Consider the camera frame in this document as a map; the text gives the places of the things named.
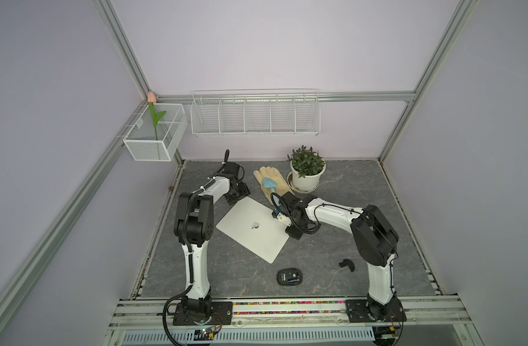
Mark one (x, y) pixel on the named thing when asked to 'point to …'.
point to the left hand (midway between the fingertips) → (246, 196)
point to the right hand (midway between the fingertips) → (294, 229)
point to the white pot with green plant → (306, 166)
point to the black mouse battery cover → (347, 262)
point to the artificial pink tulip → (156, 117)
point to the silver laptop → (255, 228)
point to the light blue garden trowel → (270, 183)
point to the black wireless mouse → (291, 277)
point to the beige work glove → (272, 173)
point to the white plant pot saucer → (291, 185)
